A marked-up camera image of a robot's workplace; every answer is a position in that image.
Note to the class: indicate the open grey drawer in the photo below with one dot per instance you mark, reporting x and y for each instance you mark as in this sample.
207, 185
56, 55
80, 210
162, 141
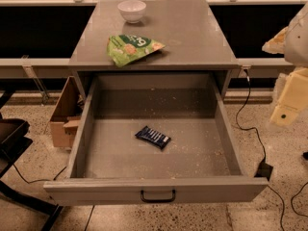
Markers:
109, 165

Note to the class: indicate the grey cabinet counter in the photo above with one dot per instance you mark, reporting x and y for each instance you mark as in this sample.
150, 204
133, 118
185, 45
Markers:
190, 33

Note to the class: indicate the black drawer handle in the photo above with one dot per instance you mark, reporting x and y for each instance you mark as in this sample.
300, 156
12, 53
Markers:
158, 197

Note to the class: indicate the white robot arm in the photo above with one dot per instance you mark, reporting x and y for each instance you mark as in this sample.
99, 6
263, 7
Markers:
292, 42

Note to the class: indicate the cardboard box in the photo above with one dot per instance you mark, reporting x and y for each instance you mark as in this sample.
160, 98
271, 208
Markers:
65, 119

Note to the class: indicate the green snack bag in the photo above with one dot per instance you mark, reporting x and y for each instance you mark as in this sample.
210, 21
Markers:
126, 49

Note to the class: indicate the black metal stand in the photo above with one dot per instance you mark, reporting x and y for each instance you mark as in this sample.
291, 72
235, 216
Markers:
40, 161

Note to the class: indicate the white bowl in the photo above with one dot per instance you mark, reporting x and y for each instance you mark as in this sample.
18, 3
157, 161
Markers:
132, 11

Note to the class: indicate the black power adapter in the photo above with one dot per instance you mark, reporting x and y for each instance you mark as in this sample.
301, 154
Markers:
264, 170

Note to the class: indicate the dark blue snack bar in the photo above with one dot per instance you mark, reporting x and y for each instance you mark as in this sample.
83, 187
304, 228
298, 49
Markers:
153, 136

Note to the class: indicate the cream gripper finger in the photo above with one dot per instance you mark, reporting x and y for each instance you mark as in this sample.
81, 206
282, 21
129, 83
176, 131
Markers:
290, 97
276, 44

